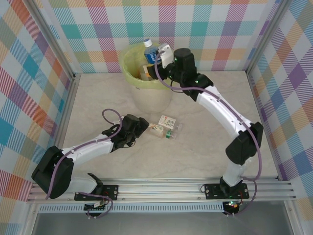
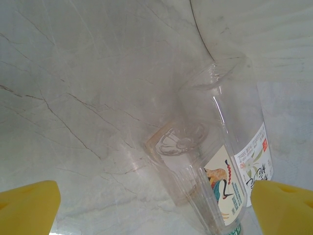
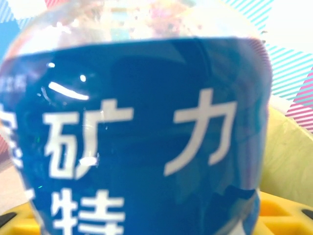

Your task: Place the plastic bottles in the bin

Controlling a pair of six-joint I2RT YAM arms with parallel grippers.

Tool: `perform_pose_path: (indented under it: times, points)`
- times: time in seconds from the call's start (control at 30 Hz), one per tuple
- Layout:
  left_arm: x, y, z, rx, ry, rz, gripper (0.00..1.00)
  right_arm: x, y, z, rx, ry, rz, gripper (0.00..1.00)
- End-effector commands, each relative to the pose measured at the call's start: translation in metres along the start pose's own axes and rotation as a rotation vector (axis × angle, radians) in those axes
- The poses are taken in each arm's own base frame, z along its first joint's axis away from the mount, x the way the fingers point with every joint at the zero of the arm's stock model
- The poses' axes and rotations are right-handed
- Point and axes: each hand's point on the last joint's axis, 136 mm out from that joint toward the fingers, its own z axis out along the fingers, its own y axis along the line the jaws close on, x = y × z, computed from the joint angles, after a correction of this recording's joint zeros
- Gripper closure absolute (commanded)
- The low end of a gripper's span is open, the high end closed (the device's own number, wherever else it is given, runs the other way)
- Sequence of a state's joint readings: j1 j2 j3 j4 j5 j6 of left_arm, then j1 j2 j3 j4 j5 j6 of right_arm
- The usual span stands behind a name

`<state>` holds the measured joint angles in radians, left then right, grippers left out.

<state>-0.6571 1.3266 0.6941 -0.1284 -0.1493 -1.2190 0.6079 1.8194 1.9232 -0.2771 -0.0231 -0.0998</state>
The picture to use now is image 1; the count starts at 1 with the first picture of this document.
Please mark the small clear bottle green label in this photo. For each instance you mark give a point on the small clear bottle green label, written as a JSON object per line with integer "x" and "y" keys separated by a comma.
{"x": 171, "y": 133}

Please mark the clear bottle blue label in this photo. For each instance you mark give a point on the clear bottle blue label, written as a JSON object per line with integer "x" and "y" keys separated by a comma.
{"x": 149, "y": 55}

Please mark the aluminium frame post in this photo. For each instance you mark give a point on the aluminium frame post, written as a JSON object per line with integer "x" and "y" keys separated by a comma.
{"x": 262, "y": 36}
{"x": 53, "y": 36}

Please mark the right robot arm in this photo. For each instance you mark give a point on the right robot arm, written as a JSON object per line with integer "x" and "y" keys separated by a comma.
{"x": 220, "y": 107}

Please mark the white green carton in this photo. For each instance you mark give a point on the white green carton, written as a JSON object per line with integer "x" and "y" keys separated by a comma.
{"x": 167, "y": 121}

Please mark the white waste bin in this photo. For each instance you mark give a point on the white waste bin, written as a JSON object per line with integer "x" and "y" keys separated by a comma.
{"x": 151, "y": 102}

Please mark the grey metal panel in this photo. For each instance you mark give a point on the grey metal panel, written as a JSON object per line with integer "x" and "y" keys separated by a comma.
{"x": 159, "y": 225}

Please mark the green plastic bin liner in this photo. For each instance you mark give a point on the green plastic bin liner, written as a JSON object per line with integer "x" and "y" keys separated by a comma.
{"x": 133, "y": 66}

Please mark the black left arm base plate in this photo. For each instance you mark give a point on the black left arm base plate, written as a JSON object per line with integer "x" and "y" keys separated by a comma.
{"x": 110, "y": 192}

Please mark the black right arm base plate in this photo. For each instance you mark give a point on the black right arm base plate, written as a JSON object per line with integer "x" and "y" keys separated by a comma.
{"x": 212, "y": 191}

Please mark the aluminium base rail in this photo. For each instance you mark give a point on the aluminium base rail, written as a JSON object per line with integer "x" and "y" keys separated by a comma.
{"x": 159, "y": 191}

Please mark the small circuit board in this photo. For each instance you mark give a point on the small circuit board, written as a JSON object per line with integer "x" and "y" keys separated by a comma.
{"x": 232, "y": 205}
{"x": 95, "y": 206}

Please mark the aluminium side rail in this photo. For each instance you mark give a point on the aluminium side rail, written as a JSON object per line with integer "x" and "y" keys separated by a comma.
{"x": 67, "y": 107}

